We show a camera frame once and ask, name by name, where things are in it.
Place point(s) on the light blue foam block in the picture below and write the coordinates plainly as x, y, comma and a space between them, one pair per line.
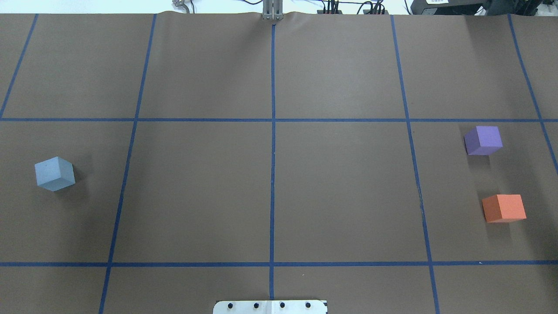
54, 174

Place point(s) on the aluminium frame post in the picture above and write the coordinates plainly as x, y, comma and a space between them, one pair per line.
272, 10

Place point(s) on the purple foam block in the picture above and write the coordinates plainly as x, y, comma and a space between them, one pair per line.
483, 140

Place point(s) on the orange foam block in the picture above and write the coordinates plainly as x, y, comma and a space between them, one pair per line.
503, 208

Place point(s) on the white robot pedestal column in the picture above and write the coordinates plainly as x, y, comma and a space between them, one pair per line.
271, 307

